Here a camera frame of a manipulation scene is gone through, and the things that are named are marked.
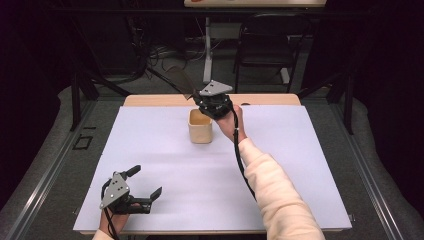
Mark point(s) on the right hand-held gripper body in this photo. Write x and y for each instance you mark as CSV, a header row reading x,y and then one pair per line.
x,y
216,100

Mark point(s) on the white table mat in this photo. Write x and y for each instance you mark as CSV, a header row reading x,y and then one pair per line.
x,y
186,173

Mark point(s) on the person's left hand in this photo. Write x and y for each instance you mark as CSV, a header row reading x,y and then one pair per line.
x,y
115,221

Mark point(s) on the person's right hand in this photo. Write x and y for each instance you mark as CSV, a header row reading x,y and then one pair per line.
x,y
231,126

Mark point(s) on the light wooden desk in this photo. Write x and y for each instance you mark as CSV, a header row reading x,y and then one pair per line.
x,y
253,2

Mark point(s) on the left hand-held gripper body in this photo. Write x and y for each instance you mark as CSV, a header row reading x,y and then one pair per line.
x,y
116,193

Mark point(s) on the beige square cup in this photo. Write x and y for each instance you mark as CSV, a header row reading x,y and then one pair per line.
x,y
200,131

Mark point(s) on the white desk leg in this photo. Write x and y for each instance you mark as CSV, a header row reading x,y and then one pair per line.
x,y
208,50

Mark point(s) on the dark brown comb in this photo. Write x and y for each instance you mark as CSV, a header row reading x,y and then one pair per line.
x,y
181,80

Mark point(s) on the black metal stand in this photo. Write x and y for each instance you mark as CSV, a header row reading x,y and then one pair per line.
x,y
83,96
340,96

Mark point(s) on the black chair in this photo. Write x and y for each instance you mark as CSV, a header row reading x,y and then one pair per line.
x,y
270,46

